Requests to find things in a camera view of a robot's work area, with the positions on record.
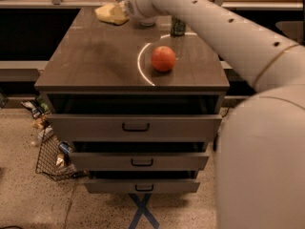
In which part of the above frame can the white bowl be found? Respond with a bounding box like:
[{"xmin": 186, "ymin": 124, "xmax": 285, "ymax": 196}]
[{"xmin": 140, "ymin": 17, "xmax": 156, "ymax": 27}]

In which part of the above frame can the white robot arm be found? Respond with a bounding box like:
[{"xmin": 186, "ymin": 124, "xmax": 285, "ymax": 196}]
[{"xmin": 125, "ymin": 0, "xmax": 305, "ymax": 229}]

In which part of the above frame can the top grey drawer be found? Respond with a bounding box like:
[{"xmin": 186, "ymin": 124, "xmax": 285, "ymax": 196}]
[{"xmin": 48, "ymin": 114, "xmax": 222, "ymax": 142}]

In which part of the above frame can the middle grey drawer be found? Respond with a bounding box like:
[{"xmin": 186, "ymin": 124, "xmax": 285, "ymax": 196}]
[{"xmin": 70, "ymin": 153, "xmax": 209, "ymax": 171}]

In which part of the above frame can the yellow sponge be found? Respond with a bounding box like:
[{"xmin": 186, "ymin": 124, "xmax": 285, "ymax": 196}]
[{"xmin": 94, "ymin": 2, "xmax": 129, "ymax": 26}]

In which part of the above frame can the green soda can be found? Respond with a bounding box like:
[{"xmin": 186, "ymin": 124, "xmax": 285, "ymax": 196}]
[{"xmin": 171, "ymin": 16, "xmax": 186, "ymax": 36}]

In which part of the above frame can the grey drawer cabinet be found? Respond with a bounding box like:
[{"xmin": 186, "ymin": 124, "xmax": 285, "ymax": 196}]
[{"xmin": 35, "ymin": 8, "xmax": 229, "ymax": 182}]

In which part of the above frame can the red apple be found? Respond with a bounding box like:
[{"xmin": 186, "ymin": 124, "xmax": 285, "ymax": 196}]
[{"xmin": 151, "ymin": 46, "xmax": 175, "ymax": 73}]

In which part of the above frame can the bottom grey drawer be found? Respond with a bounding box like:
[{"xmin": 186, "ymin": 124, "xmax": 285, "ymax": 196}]
[{"xmin": 84, "ymin": 179, "xmax": 199, "ymax": 194}]

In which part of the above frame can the snack bags pile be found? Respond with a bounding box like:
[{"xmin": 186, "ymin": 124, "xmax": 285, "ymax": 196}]
[{"xmin": 21, "ymin": 100, "xmax": 52, "ymax": 147}]

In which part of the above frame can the grey drawer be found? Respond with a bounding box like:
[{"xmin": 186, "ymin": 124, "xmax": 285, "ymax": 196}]
[
  {"xmin": 48, "ymin": 114, "xmax": 222, "ymax": 142},
  {"xmin": 70, "ymin": 153, "xmax": 209, "ymax": 171},
  {"xmin": 84, "ymin": 179, "xmax": 199, "ymax": 194}
]

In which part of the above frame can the black wire basket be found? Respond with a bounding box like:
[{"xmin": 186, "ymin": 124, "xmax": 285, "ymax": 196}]
[{"xmin": 35, "ymin": 135, "xmax": 88, "ymax": 181}]

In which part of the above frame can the blue tape cross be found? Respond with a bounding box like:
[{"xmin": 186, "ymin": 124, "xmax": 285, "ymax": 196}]
[{"xmin": 129, "ymin": 194, "xmax": 160, "ymax": 229}]

